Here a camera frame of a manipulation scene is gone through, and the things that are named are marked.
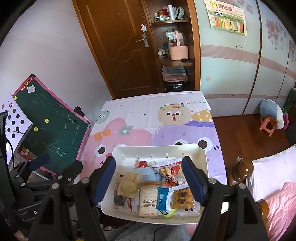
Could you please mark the black glossy container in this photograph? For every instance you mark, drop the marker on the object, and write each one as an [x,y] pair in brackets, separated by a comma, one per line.
[174,87]

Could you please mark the yellow puff snack bag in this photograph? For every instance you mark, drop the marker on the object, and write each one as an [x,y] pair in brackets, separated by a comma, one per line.
[129,184]

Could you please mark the wall poster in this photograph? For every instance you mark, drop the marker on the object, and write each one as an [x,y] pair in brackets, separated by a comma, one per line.
[226,18]

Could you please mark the brown wooden door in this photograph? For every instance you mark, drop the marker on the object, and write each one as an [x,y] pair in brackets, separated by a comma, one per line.
[111,46]

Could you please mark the stack of colourful tins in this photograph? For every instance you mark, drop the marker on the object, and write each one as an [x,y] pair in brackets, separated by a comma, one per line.
[160,16]

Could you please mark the white door hook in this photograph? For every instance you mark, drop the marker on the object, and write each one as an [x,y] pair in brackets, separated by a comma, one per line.
[143,27]

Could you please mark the white dotted board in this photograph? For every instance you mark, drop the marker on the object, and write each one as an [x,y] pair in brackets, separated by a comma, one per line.
[13,111]

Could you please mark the folded towels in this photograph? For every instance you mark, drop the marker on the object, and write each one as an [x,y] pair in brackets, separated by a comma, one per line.
[174,74]

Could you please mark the pink storage basket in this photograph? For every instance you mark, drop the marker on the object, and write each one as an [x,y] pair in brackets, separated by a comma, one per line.
[178,52]

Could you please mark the pale blue sliding wardrobe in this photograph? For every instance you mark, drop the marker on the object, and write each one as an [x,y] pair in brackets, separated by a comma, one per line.
[231,69]

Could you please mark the blue foil snack packet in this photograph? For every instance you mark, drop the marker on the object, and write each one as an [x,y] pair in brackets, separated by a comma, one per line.
[163,199]

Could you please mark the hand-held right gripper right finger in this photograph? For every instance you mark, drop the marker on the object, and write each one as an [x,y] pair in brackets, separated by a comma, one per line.
[194,183]

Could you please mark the small black object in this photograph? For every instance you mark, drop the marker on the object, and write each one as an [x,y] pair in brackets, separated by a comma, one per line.
[185,60]

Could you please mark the brown wooden bedpost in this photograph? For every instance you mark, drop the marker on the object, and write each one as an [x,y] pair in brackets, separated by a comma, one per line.
[262,208]
[242,170]

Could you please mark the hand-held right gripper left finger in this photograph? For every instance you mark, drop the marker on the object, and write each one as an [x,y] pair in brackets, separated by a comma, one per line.
[105,180]

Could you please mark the pale cracker packet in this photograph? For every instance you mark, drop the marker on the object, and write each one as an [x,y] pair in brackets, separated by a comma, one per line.
[148,201]

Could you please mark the wooden corner shelf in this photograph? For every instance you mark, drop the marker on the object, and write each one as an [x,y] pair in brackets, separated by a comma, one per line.
[175,63]

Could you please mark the white red snack packet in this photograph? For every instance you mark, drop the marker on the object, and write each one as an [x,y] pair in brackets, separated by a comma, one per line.
[130,205]

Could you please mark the small red snack packet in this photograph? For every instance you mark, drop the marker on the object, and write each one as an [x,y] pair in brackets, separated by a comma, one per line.
[141,164]

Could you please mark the blue white cushion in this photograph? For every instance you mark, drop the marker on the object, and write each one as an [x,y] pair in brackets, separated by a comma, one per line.
[268,109]

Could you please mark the silver cylinder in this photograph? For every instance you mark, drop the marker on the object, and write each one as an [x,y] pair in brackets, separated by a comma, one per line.
[171,12]

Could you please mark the orange fried snack packet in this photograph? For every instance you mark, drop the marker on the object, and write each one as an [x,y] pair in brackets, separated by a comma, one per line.
[182,197]

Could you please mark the white plastic tray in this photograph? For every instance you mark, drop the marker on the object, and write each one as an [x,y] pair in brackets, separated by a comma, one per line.
[124,157]

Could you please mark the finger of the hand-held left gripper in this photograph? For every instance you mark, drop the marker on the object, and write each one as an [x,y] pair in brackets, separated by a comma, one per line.
[71,172]
[40,161]

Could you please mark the pink plastic stool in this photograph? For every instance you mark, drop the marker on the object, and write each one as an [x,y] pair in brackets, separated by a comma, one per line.
[266,122]

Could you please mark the dark cabinet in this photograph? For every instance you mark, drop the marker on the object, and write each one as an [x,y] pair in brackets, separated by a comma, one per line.
[291,104]

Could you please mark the dark chocolate clear packet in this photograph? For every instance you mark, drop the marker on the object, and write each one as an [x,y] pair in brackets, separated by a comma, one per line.
[118,200]

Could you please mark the pink blanket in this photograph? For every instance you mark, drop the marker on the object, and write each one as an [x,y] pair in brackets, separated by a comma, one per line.
[282,204]

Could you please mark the white pillow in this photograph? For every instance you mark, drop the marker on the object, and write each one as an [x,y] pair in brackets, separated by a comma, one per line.
[272,166]

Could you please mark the green chalkboard easel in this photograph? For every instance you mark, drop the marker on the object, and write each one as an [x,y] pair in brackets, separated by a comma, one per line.
[53,120]

